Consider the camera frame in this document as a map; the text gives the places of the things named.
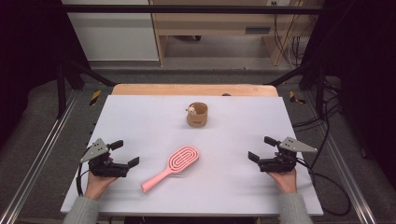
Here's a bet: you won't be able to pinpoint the light wooden desk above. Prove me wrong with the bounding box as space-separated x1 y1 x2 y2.
148 0 314 67

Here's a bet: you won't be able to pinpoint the black metal frame strut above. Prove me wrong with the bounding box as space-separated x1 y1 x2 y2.
56 60 117 119
266 60 328 119

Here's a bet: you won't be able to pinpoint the person's left hand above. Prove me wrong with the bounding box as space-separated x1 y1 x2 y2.
84 172 118 200

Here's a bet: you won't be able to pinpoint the pink hairbrush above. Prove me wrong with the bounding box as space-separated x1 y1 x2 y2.
140 145 201 193

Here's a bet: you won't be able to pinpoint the left hand-held gripper black cable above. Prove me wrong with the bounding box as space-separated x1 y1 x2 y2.
77 152 92 197

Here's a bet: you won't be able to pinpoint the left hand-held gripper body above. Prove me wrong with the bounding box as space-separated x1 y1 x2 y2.
79 138 129 178

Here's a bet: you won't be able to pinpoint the right hand-held gripper black cable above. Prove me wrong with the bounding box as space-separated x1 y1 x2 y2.
295 158 352 217

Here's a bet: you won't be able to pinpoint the hand-held gripper black cable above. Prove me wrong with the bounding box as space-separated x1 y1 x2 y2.
77 152 92 197
295 158 352 217

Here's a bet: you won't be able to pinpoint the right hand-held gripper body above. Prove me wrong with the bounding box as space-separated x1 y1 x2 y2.
259 136 318 173

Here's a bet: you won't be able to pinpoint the black floor cables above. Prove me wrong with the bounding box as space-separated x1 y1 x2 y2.
292 77 344 171

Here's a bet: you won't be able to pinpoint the hanging cable bundle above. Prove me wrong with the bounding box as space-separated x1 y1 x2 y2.
271 1 314 68

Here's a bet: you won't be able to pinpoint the person's right hand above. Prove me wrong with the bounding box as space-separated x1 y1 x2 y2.
267 169 297 194

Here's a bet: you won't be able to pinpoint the black horizontal frame bar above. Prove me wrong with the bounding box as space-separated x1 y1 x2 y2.
62 4 325 15

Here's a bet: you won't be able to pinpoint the black curtain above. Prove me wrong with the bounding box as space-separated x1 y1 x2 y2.
0 0 90 147
302 0 396 181

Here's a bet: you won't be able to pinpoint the white cabinet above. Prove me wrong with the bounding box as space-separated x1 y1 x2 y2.
62 0 160 62

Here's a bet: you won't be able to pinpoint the light wooden table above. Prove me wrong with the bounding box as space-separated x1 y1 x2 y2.
111 83 279 97

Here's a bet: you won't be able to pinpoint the brown cup with animal figure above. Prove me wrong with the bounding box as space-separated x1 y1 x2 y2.
186 102 209 128

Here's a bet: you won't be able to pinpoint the aluminium rail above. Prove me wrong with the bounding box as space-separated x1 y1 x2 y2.
303 92 378 224
0 92 78 224

